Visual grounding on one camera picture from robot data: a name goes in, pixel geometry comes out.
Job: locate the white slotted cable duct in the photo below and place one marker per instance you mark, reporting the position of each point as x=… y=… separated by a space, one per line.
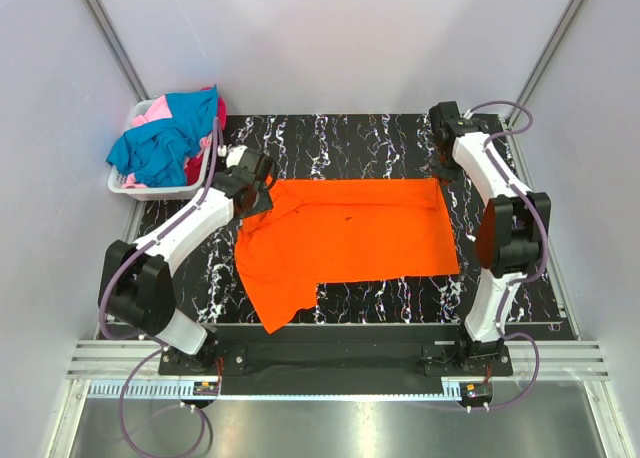
x=424 y=389

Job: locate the blue t shirt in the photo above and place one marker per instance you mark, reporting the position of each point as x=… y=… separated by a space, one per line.
x=155 y=153

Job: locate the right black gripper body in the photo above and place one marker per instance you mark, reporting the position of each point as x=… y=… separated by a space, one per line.
x=441 y=158

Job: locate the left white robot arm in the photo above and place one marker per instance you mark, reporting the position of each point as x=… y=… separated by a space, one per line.
x=137 y=278

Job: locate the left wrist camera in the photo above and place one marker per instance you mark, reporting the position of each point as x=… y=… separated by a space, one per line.
x=230 y=155

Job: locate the aluminium front rail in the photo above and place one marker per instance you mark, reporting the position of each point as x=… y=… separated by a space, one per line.
x=548 y=360

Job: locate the white plastic laundry basket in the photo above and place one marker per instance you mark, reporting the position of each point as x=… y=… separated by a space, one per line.
x=157 y=193

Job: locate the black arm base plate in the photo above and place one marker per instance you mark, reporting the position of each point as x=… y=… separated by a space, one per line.
x=243 y=358

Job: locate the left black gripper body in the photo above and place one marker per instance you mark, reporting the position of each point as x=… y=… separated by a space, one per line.
x=262 y=202

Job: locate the light pink t shirt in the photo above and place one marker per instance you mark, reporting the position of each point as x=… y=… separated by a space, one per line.
x=153 y=110

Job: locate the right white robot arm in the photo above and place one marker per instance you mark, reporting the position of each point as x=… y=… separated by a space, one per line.
x=511 y=244

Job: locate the orange t shirt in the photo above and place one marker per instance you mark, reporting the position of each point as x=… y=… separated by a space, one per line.
x=340 y=231

